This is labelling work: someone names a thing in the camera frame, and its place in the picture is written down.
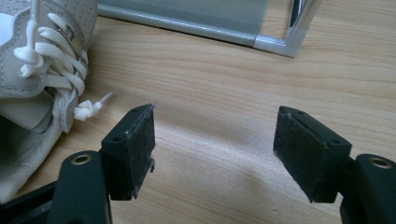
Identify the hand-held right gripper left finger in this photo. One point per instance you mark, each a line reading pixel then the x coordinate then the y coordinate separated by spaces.
pixel 129 158

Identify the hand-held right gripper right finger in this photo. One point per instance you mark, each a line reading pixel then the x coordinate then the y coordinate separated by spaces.
pixel 311 155

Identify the beige and white sneaker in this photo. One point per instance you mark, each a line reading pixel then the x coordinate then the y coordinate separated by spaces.
pixel 29 102

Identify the white shoelace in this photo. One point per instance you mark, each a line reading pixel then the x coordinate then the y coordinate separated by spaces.
pixel 59 59

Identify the grey metal frame panel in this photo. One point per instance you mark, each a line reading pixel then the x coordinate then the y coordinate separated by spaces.
pixel 199 18

